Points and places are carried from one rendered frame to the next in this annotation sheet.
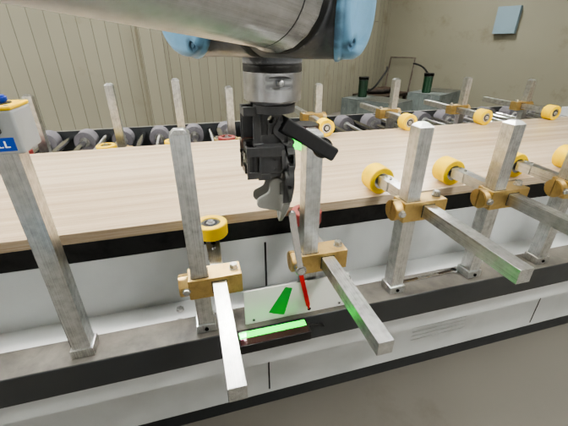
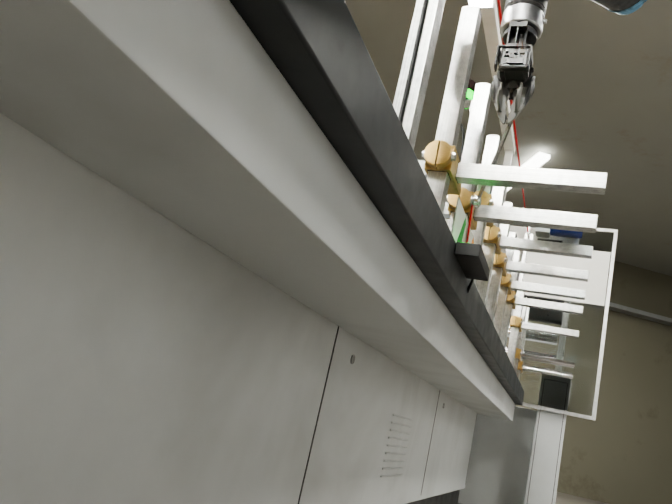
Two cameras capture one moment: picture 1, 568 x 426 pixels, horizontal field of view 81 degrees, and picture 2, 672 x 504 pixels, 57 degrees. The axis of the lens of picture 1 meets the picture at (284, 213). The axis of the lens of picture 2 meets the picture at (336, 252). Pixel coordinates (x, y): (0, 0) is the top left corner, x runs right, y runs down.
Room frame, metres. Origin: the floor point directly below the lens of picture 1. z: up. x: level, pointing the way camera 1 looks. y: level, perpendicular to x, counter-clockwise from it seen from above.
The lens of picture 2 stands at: (0.05, 1.11, 0.35)
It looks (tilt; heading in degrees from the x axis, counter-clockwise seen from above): 14 degrees up; 308
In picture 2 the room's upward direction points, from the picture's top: 13 degrees clockwise
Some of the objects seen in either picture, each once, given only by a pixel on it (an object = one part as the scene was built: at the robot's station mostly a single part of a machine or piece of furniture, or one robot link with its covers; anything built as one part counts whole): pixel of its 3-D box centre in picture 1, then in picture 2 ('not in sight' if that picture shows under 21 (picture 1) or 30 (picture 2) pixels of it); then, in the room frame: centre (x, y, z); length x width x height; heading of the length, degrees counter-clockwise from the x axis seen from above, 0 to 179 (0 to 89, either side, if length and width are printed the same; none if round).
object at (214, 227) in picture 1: (212, 240); not in sight; (0.72, 0.18, 0.85); 0.08 x 0.08 x 0.11
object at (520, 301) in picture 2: not in sight; (535, 303); (0.90, -1.33, 0.94); 0.36 x 0.03 x 0.03; 16
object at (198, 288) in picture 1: (210, 281); (443, 168); (0.59, 0.16, 0.83); 0.13 x 0.06 x 0.05; 106
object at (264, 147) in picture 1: (268, 140); (516, 56); (0.55, 0.03, 1.16); 0.09 x 0.08 x 0.12; 106
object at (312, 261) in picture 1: (316, 256); (462, 208); (0.66, -0.08, 0.84); 0.13 x 0.06 x 0.05; 106
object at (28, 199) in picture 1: (52, 265); (424, 29); (0.52, 0.44, 0.92); 0.05 x 0.04 x 0.45; 106
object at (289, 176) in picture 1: (285, 177); (523, 87); (0.54, 0.00, 1.09); 0.05 x 0.02 x 0.09; 16
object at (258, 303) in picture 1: (297, 298); (463, 242); (0.62, -0.03, 0.75); 0.26 x 0.01 x 0.10; 106
